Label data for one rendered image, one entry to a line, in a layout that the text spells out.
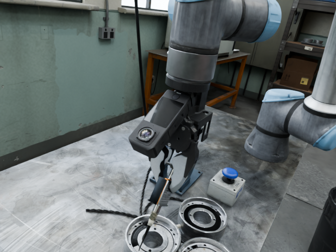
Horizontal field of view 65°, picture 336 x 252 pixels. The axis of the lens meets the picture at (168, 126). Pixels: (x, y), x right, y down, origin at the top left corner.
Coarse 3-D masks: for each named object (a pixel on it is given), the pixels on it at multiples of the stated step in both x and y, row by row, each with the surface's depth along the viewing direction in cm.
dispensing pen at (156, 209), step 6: (162, 180) 47; (156, 186) 47; (162, 186) 46; (156, 192) 46; (150, 198) 46; (156, 198) 46; (156, 204) 46; (156, 210) 47; (150, 216) 47; (156, 216) 48; (150, 222) 47; (144, 234) 47
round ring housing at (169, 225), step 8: (144, 216) 53; (160, 216) 54; (128, 224) 50; (136, 224) 52; (160, 224) 53; (168, 224) 53; (128, 232) 50; (144, 232) 51; (152, 232) 52; (160, 232) 51; (176, 232) 51; (128, 240) 49; (144, 240) 52; (152, 240) 52; (160, 240) 51; (176, 240) 50; (128, 248) 46; (144, 248) 47; (152, 248) 48; (160, 248) 48; (176, 248) 47
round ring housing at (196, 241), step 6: (192, 240) 49; (198, 240) 50; (204, 240) 50; (210, 240) 50; (186, 246) 49; (192, 246) 50; (198, 246) 50; (204, 246) 50; (210, 246) 50; (216, 246) 50; (222, 246) 49
